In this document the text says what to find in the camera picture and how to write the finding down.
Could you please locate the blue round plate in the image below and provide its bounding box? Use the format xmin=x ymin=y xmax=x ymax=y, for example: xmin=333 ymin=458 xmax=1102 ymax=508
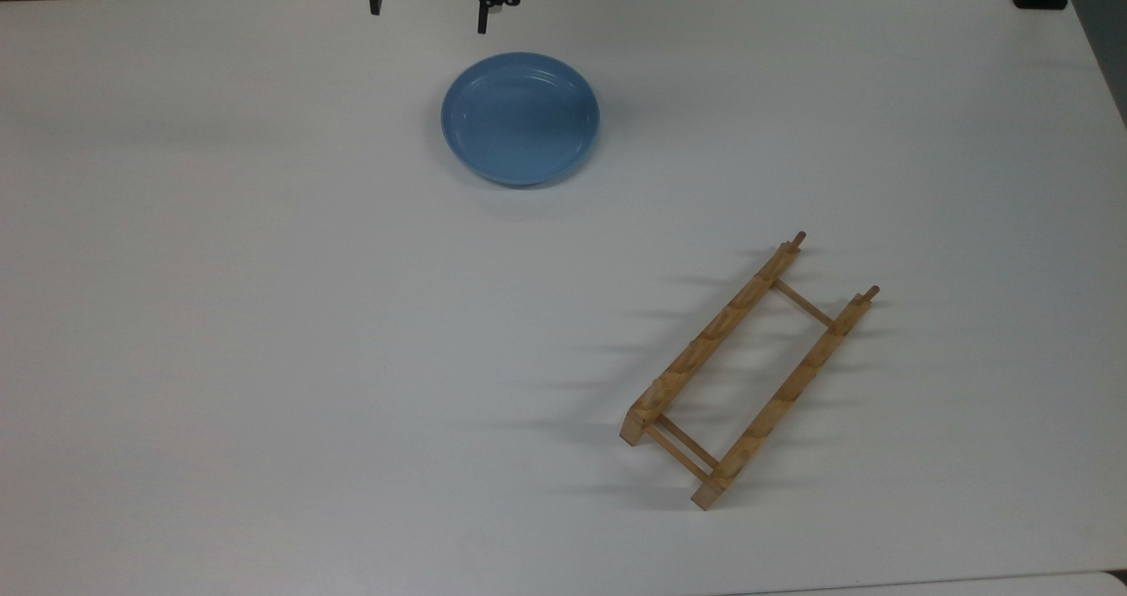
xmin=440 ymin=51 xmax=601 ymax=188

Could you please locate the wooden plate rack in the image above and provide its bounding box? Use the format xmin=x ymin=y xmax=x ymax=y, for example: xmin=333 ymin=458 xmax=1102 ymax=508
xmin=619 ymin=231 xmax=881 ymax=511

